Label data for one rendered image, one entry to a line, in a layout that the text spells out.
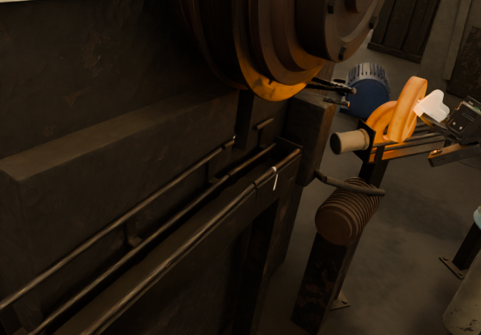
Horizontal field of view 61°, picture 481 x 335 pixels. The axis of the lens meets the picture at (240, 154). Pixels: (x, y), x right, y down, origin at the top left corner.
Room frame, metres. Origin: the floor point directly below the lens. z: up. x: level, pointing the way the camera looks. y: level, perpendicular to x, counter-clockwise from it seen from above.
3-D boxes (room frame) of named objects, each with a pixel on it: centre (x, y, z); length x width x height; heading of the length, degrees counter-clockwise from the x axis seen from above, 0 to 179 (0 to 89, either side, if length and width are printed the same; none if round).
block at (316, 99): (0.96, -0.16, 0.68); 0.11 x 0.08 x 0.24; 59
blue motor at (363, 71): (2.89, -0.84, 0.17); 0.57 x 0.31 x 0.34; 169
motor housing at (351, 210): (0.96, -0.34, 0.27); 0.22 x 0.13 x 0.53; 149
